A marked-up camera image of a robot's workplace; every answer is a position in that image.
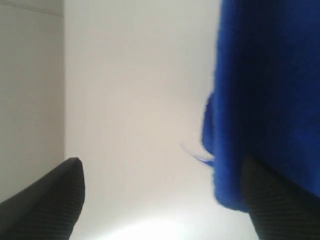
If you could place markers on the blue microfibre cloth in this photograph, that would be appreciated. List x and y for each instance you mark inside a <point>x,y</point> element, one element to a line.
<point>265,100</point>

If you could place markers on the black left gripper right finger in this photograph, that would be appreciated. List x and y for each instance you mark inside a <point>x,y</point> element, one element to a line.
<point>279,209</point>

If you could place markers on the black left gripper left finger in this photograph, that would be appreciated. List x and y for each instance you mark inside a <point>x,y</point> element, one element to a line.
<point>49,208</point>

